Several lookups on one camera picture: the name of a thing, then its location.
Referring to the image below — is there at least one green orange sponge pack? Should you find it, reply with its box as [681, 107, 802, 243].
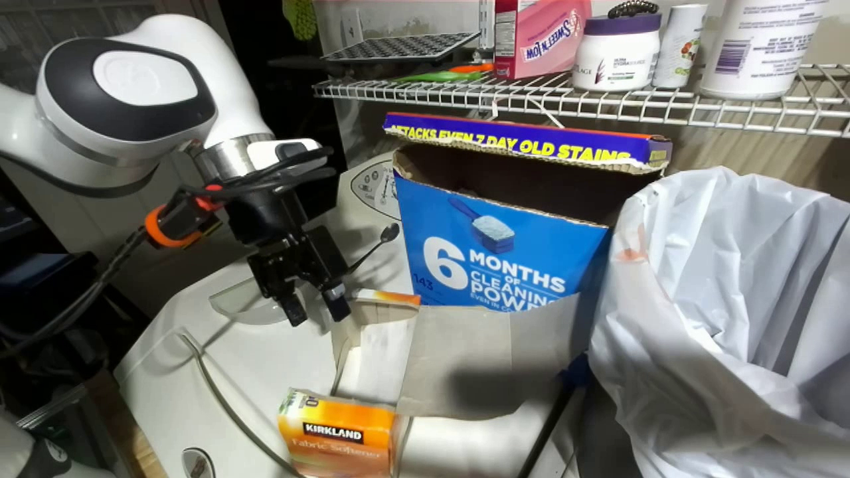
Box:
[395, 60, 499, 86]

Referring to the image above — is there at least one black rod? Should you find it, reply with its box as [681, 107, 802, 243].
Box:
[516, 353, 592, 478]

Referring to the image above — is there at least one large white tub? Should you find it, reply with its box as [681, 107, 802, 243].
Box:
[694, 0, 832, 102]

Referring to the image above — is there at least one red cable clip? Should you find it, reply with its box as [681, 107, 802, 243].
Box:
[191, 182, 225, 215]

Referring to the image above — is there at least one wire shelf rack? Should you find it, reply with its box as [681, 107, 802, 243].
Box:
[321, 29, 480, 64]

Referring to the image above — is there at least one orange Kirkland cardboard box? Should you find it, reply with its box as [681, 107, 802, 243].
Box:
[277, 288, 425, 478]

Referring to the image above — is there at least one metal spoon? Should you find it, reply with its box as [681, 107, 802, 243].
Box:
[344, 222, 405, 276]

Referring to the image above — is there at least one white jar purple lid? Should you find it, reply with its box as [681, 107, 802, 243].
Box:
[571, 11, 664, 94]

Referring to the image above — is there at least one white plastic trash bag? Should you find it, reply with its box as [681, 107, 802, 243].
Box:
[587, 165, 850, 478]

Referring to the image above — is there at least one wooden board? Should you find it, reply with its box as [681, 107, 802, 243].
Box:
[131, 424, 171, 478]

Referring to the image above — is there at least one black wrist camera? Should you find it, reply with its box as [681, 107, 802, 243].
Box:
[223, 146, 337, 207]

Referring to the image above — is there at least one orange cable wrap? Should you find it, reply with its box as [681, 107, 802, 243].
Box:
[144, 203, 184, 250]

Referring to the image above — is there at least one slim white bottle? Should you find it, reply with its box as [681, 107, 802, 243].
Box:
[654, 0, 712, 90]

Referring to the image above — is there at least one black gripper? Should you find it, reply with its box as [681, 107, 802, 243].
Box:
[225, 190, 353, 331]

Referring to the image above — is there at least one pink red carton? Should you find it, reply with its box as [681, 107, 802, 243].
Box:
[490, 0, 595, 84]

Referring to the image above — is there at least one white wire shelf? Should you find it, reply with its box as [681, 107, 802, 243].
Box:
[312, 62, 850, 142]

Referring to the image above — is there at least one blue orange detergent box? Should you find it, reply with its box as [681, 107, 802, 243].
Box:
[379, 109, 676, 315]

